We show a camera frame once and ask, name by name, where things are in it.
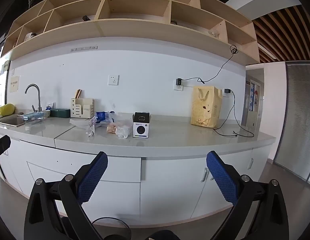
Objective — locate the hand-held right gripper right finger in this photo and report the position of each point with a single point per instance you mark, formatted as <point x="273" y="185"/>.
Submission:
<point x="222" y="177"/>

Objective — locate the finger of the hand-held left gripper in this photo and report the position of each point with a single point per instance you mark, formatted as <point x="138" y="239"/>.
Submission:
<point x="2" y="142"/>

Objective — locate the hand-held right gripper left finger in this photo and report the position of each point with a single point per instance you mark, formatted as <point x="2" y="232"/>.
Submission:
<point x="95" y="177"/>

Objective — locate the steel sink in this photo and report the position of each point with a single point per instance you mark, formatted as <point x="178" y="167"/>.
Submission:
<point x="12" y="121"/>

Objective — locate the yellow cloth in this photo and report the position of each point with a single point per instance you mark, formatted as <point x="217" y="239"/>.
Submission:
<point x="6" y="110"/>

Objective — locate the clear plastic bag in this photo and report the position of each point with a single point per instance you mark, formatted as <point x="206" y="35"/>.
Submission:
<point x="91" y="127"/>

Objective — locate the white bowl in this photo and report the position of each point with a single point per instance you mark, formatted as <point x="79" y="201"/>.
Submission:
<point x="46" y="114"/>

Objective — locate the clear bag with bread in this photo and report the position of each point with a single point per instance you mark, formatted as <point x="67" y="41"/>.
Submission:
<point x="117" y="130"/>

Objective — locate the steel faucet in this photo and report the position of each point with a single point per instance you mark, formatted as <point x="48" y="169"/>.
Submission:
<point x="39" y="97"/>

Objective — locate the small white packet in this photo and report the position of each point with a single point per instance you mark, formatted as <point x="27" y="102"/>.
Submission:
<point x="50" y="105"/>

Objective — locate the blue plastic bag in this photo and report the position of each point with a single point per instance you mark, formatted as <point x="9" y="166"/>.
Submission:
<point x="101" y="116"/>

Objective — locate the green box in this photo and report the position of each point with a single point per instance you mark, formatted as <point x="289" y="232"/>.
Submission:
<point x="60" y="112"/>

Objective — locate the white and black box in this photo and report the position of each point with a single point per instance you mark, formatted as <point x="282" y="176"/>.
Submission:
<point x="141" y="130"/>

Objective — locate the yellow paper bag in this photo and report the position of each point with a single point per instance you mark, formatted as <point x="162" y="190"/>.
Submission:
<point x="206" y="110"/>

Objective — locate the cream utensil holder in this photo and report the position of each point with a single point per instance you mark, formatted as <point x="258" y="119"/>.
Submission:
<point x="81" y="108"/>

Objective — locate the wooden chopsticks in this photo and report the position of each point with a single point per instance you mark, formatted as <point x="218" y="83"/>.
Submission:
<point x="78" y="93"/>

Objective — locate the door poster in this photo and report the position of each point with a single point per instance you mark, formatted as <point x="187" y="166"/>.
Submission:
<point x="255" y="96"/>

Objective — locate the frosted glass partition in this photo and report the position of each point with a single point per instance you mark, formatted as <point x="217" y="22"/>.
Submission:
<point x="297" y="117"/>

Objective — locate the white appliance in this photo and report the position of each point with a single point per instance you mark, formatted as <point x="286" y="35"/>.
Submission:
<point x="30" y="36"/>

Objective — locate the white power strip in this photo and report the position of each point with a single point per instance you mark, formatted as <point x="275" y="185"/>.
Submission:
<point x="84" y="48"/>

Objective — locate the small dark object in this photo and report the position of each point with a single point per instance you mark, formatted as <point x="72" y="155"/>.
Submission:
<point x="86" y="18"/>

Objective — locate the dark round object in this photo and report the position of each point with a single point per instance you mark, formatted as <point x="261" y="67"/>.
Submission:
<point x="173" y="22"/>

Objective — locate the white wall notice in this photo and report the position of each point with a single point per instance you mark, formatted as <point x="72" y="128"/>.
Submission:
<point x="14" y="84"/>

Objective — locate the green wall sign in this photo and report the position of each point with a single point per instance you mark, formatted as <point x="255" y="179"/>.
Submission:
<point x="6" y="66"/>

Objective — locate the white wall outlet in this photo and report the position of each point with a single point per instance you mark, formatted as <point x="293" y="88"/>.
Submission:
<point x="113" y="79"/>
<point x="178" y="87"/>

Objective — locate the wooden wall shelf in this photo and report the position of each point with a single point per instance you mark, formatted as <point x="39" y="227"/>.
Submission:
<point x="145" y="30"/>

